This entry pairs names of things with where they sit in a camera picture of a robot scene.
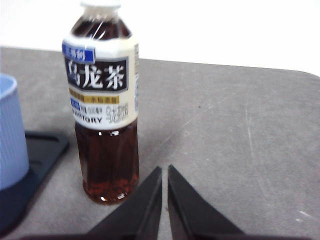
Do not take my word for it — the dark blue tray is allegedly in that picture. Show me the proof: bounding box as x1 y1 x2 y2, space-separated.
0 131 70 236

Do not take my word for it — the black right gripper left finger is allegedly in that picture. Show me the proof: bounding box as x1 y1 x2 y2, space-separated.
87 166 163 240

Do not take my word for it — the dark oolong tea bottle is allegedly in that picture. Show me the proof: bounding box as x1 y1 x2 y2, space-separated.
61 0 140 206

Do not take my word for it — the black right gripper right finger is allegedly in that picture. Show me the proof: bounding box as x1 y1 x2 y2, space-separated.
167 164 247 240

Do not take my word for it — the blue ribbed plastic cup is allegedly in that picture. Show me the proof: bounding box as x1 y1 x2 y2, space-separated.
0 73 30 191

